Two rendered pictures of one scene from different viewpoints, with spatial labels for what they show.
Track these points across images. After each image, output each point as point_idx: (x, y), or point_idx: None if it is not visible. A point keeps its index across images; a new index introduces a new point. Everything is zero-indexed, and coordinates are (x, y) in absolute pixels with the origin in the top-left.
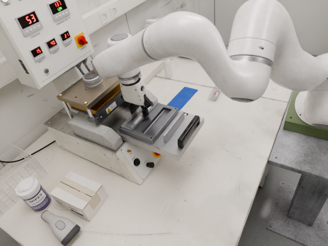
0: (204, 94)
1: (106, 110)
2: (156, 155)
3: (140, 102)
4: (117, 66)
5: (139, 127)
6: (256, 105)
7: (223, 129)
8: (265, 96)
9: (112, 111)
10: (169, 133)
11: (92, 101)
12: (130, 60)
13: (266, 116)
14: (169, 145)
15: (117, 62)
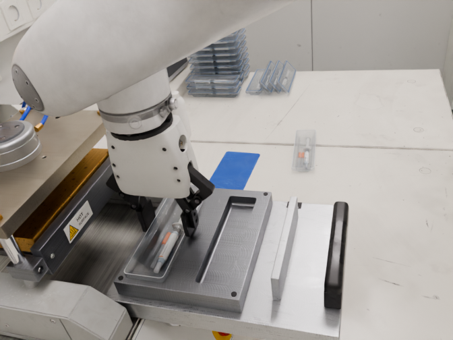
0: (278, 160)
1: (65, 233)
2: (222, 336)
3: (178, 189)
4: (126, 47)
5: (182, 267)
6: (402, 165)
7: (359, 231)
8: (410, 146)
9: (84, 232)
10: (284, 268)
11: (19, 210)
12: (177, 17)
13: (437, 185)
14: (292, 305)
15: (125, 29)
